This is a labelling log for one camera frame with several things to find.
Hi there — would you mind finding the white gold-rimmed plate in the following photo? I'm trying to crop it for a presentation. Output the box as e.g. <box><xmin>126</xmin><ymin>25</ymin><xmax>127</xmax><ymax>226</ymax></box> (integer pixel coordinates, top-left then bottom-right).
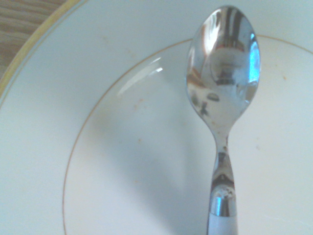
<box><xmin>0</xmin><ymin>0</ymin><xmax>313</xmax><ymax>235</ymax></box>

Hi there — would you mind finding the white-handled metal spoon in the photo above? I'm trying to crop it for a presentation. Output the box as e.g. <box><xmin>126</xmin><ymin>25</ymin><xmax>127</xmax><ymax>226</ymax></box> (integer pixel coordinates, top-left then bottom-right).
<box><xmin>185</xmin><ymin>5</ymin><xmax>262</xmax><ymax>235</ymax></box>

